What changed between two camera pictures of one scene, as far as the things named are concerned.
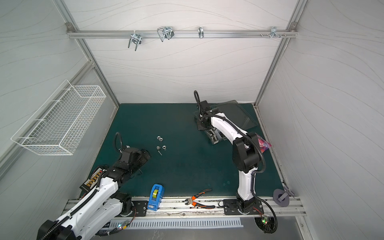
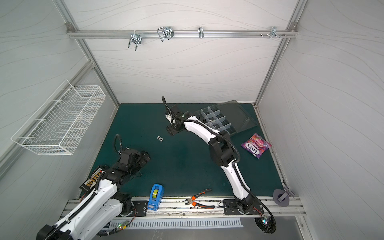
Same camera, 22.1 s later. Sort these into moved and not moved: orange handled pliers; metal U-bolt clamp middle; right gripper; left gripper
Moved: right gripper
Not moved: orange handled pliers; metal U-bolt clamp middle; left gripper
